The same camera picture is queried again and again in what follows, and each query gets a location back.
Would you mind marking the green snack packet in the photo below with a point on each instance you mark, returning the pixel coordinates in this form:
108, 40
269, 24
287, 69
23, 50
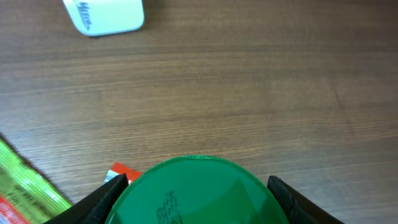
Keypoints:
26, 195

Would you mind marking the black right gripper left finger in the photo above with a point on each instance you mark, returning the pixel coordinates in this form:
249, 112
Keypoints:
94, 208

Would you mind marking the green lid jar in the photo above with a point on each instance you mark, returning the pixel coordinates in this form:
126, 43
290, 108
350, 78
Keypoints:
196, 189

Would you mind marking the red stick packet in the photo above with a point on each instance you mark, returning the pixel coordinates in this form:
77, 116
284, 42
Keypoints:
118, 169

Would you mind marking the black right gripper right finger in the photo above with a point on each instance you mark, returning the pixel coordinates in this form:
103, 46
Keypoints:
297, 208

